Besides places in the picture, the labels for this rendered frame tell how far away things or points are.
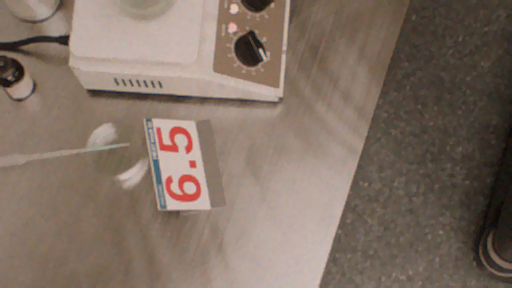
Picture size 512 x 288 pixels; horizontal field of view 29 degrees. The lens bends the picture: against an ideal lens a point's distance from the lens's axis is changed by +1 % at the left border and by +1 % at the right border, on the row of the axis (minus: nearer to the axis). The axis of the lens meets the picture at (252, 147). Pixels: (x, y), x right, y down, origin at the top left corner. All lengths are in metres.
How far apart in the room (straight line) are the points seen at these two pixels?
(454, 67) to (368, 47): 0.82
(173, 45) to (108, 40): 0.06
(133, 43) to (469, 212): 0.95
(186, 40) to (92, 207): 0.19
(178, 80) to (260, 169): 0.12
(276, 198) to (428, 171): 0.82
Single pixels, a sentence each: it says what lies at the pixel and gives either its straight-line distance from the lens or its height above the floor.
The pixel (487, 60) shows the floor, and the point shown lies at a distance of 1.83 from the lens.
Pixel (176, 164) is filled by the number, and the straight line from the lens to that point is 0.94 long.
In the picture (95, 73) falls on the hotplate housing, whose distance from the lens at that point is 0.94.
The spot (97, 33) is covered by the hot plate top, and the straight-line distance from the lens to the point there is 0.92.
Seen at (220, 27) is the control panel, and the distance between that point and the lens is 0.93.
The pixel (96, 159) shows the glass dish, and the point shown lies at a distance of 0.97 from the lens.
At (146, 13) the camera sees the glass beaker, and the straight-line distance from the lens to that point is 0.90.
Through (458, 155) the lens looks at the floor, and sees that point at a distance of 1.76.
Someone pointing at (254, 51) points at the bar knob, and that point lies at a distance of 0.93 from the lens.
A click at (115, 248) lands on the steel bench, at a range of 0.95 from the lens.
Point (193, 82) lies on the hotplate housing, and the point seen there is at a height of 0.80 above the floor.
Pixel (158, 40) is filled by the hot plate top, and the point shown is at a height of 0.84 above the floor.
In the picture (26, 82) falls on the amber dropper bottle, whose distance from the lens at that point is 0.99.
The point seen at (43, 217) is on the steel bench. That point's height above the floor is 0.75.
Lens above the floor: 1.67
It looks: 74 degrees down
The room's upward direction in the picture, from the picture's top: 7 degrees counter-clockwise
